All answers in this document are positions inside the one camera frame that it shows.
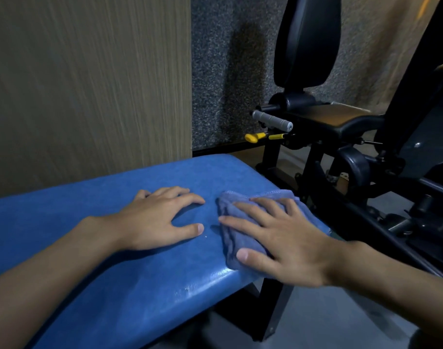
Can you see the person's right middle finger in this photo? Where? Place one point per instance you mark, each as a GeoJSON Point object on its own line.
{"type": "Point", "coordinates": [259, 214]}

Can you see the person's right forearm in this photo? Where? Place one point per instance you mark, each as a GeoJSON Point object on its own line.
{"type": "Point", "coordinates": [396, 283]}

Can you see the black gym machine frame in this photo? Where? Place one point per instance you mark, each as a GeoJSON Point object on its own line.
{"type": "Point", "coordinates": [352, 214]}

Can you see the blue microfiber cloth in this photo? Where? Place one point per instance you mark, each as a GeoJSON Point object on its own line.
{"type": "Point", "coordinates": [230, 247]}

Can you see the yellow adjustment lever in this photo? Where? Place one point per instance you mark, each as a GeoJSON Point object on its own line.
{"type": "Point", "coordinates": [256, 137]}

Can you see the large black machine pad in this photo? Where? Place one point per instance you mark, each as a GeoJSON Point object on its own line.
{"type": "Point", "coordinates": [421, 105]}

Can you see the person's right little finger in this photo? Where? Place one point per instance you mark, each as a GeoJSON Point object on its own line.
{"type": "Point", "coordinates": [292, 205]}

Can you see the person's left thumb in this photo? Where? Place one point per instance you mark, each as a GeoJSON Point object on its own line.
{"type": "Point", "coordinates": [187, 232]}

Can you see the black bench frame leg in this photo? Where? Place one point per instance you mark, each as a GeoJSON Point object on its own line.
{"type": "Point", "coordinates": [268, 308]}

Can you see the black machine back pad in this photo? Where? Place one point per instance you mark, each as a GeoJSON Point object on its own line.
{"type": "Point", "coordinates": [307, 43]}

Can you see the person's left forearm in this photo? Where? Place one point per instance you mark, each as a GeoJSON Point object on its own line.
{"type": "Point", "coordinates": [43, 283]}

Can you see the person's right thumb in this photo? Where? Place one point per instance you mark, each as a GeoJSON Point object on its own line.
{"type": "Point", "coordinates": [256, 261]}

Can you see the person's left middle finger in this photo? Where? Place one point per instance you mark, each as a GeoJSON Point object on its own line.
{"type": "Point", "coordinates": [176, 192]}

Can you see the person's left hand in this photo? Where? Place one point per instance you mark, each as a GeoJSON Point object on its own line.
{"type": "Point", "coordinates": [145, 225]}

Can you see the person's left little finger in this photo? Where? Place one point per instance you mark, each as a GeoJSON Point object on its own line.
{"type": "Point", "coordinates": [142, 194]}

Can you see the black machine seat pad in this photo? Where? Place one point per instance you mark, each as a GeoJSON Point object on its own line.
{"type": "Point", "coordinates": [334, 121]}

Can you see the blue padded bench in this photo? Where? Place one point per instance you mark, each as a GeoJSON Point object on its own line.
{"type": "Point", "coordinates": [97, 287]}

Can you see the person's right hand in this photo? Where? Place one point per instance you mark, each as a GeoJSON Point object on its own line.
{"type": "Point", "coordinates": [298, 250]}

